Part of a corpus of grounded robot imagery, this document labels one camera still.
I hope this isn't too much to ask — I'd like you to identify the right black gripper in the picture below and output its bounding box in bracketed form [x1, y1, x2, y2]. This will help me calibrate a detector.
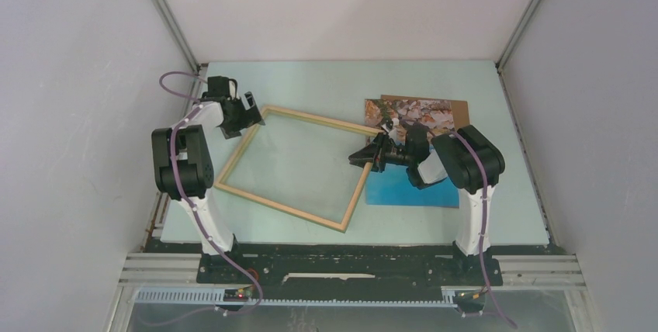
[348, 131, 414, 172]

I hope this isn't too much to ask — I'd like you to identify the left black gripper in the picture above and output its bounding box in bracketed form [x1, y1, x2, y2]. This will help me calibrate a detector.
[220, 92, 264, 140]

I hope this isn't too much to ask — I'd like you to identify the landscape photo print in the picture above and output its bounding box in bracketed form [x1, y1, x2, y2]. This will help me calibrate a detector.
[365, 95, 459, 208]

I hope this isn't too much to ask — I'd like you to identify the wooden picture frame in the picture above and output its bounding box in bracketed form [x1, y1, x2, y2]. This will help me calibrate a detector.
[214, 105, 381, 233]

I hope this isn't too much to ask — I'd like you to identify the brown cardboard backing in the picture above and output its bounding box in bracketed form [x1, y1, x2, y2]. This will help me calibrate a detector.
[380, 95, 470, 133]

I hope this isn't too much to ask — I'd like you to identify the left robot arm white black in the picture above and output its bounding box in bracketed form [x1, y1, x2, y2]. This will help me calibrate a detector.
[151, 76, 265, 283]

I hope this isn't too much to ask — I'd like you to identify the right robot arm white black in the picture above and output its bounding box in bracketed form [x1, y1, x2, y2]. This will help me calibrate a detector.
[348, 121, 506, 284]

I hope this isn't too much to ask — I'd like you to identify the aluminium base extrusion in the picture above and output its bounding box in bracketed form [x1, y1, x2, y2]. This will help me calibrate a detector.
[119, 253, 586, 291]

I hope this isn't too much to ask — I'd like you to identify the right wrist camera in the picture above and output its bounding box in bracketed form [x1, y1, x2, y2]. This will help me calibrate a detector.
[380, 117, 400, 144]

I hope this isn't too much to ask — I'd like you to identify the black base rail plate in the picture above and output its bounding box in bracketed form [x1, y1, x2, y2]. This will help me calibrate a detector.
[196, 244, 503, 301]

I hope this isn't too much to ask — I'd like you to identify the left aluminium corner post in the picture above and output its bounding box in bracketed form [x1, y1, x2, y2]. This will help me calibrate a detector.
[151, 0, 201, 72]

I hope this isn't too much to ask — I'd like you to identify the aluminium corner post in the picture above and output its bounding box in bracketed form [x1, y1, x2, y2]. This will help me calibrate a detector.
[151, 0, 201, 72]
[496, 0, 543, 74]

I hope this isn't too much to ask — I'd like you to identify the grey cable duct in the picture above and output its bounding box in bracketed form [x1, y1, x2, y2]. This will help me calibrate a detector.
[133, 287, 457, 308]

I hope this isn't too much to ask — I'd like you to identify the right aluminium corner post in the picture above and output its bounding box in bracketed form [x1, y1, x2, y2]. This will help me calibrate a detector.
[496, 0, 543, 74]

